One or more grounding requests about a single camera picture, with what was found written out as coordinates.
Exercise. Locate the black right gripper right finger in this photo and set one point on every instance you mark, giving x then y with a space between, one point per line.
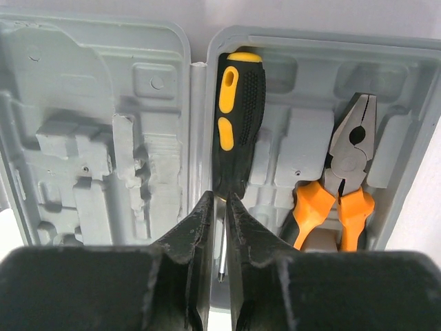
275 287

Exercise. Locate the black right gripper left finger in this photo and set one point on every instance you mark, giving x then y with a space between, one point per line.
161 286

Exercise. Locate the orange black pliers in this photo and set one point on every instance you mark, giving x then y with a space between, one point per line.
351 147

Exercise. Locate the grey plastic tool case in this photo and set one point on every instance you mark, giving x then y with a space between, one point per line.
104 124

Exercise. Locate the screwdriver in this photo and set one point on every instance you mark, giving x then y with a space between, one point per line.
238 115

